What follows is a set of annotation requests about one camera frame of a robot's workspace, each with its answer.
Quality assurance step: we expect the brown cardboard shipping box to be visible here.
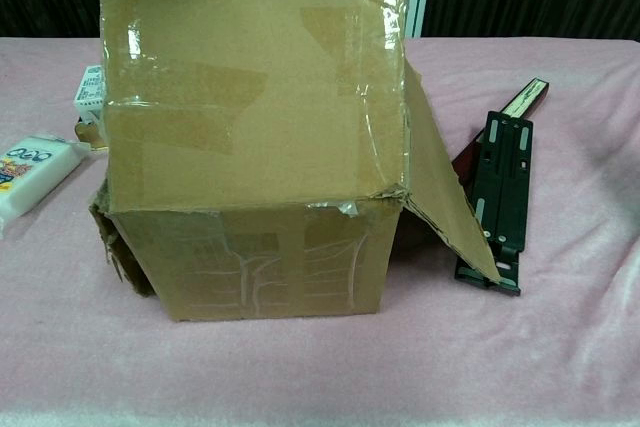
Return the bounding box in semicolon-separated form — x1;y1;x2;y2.
88;0;503;324

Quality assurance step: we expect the pink table cloth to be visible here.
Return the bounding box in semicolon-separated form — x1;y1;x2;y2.
0;36;640;427

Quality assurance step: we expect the small white blue carton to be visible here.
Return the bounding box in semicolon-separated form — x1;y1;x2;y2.
72;64;105;121

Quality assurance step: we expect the dark red flat box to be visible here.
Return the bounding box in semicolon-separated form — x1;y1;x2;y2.
451;77;550;183

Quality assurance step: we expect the black folding stand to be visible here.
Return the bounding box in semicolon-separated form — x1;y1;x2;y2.
453;109;535;297

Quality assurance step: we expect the white tissue pack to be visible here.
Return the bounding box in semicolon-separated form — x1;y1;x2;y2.
0;132;94;241

